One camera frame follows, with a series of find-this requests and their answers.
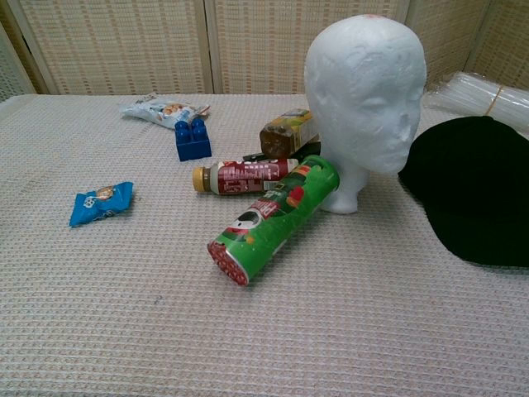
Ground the white foam mannequin head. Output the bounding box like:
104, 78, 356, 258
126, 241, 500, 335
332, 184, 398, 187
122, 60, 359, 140
304, 13, 427, 215

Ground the green Pringles can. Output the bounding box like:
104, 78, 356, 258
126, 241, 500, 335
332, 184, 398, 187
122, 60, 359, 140
207, 155, 341, 287

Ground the blue toy building block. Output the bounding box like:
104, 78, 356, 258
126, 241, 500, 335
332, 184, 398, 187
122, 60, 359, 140
174, 117, 212, 162

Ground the red Costa drink bottle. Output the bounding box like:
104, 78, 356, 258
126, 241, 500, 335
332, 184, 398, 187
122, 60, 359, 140
192, 158, 301, 195

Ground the clear plastic tube bundle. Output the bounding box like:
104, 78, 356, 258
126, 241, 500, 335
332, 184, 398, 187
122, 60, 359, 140
423, 70, 529, 137

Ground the beige folding screen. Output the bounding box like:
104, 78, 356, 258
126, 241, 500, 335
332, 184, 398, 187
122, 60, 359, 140
0, 0, 529, 104

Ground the white snack packet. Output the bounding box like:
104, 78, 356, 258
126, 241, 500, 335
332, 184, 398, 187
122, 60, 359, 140
119, 97, 211, 131

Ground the black cap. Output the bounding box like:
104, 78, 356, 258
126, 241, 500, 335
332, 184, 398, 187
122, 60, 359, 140
397, 115, 529, 268

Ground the yellow tea bottle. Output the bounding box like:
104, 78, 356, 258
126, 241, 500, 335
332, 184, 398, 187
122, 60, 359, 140
259, 108, 320, 159

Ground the beige woven tablecloth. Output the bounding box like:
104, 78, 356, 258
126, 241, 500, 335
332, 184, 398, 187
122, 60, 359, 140
0, 93, 529, 397

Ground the blue snack packet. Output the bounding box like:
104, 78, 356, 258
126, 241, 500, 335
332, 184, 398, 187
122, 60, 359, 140
68, 181, 135, 227

